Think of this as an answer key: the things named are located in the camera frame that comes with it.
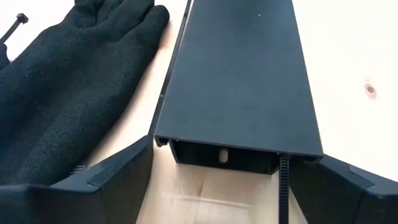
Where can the black zip tie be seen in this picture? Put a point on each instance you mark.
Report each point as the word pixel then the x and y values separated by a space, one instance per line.
pixel 20 20
pixel 283 186

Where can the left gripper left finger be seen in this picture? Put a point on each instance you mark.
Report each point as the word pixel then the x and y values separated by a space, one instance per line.
pixel 77 202

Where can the black raceway cover strip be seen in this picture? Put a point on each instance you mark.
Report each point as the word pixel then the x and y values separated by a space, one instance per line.
pixel 242 77

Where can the black work glove grey cuff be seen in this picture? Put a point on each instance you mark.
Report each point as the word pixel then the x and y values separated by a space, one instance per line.
pixel 62 93

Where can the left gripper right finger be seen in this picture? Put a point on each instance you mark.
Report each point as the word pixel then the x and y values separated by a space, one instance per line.
pixel 348 196

